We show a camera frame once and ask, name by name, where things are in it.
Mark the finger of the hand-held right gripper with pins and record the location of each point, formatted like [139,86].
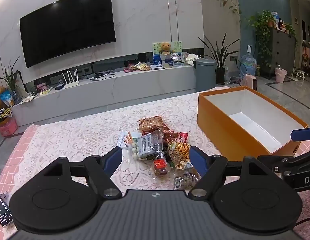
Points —
[272,160]
[301,133]

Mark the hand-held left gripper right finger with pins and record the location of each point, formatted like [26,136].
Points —
[198,161]

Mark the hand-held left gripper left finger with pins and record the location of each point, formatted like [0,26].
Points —
[112,161]

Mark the fried sticks snack packet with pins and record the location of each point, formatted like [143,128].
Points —
[180,153]

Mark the clear packet with barcode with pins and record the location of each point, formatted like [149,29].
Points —
[183,180]

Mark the white packet with orange sticks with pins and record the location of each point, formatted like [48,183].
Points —
[124,140]

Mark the red-brown printed clear packet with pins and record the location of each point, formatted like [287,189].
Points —
[176,137]

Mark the clear packet of white balls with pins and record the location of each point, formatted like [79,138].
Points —
[146,146]

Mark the red yellow snack packet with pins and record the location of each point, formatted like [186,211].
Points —
[160,167]

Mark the orange cardboard box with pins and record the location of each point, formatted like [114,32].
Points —
[247,123]

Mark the brown gold snack packet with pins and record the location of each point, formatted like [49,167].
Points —
[151,123]

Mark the pink fluffy rug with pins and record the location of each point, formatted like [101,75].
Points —
[307,206]

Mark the small white stool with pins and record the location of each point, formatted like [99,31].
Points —
[299,74]

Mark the pink bucket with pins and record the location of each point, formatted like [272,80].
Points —
[280,75]

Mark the white marble television console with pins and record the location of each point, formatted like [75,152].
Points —
[107,90]

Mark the pink space heater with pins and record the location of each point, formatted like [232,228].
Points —
[250,82]

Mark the grey drawer cabinet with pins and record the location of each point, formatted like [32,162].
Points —
[282,52]

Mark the grey trash can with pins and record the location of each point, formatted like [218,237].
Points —
[205,76]

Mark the blue water jug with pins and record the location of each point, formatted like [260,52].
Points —
[248,66]

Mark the white router with antennas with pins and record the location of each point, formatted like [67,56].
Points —
[71,83]

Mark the dark blue small box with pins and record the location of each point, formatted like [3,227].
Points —
[59,87]

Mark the pile of snack bags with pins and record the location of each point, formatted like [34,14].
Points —
[139,66]

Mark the white round jar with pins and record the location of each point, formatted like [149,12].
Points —
[168,63]

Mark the pink greeting card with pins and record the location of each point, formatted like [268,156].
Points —
[41,87]

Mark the white flat scale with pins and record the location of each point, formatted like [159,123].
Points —
[157,67]

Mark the loose papers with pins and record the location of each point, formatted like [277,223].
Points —
[28,99]

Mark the clear plastic bag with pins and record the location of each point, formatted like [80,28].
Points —
[178,58]

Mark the long-leaf potted plant black pot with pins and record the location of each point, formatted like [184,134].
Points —
[220,57]

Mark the blue carton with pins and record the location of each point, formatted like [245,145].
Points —
[157,59]

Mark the pink storage box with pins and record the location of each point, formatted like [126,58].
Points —
[7,128]

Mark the trailing green vine plant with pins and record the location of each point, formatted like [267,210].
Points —
[262,30]

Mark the row of small bottles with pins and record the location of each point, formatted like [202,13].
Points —
[279,22]

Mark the brown teddy bear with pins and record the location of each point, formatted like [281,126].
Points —
[165,48]

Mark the green white picture card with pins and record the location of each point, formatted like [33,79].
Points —
[176,46]

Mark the yellow black striped bag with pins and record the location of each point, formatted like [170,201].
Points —
[3,116]

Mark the smartphone with lit screen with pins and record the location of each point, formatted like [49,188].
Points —
[2,206]

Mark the blue printed bag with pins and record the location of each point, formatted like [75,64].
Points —
[6,98]

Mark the grassy potted plant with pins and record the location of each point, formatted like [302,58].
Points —
[11,77]

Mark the black flat television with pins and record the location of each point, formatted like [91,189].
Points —
[67,27]

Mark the wall power outlet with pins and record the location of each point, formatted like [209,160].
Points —
[233,58]

